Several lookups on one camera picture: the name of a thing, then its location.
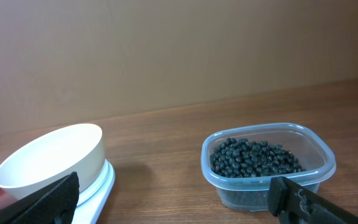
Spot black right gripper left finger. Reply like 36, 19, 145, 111
0, 172, 80, 224

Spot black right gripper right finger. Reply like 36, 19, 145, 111
267, 177, 358, 224

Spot white digital kitchen scale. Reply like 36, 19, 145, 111
72, 159, 116, 224

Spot white bowl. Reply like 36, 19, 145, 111
0, 123, 105, 200

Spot clear plastic container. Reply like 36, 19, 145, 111
201, 123, 336, 212

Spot black beans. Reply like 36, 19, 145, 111
209, 138, 305, 178

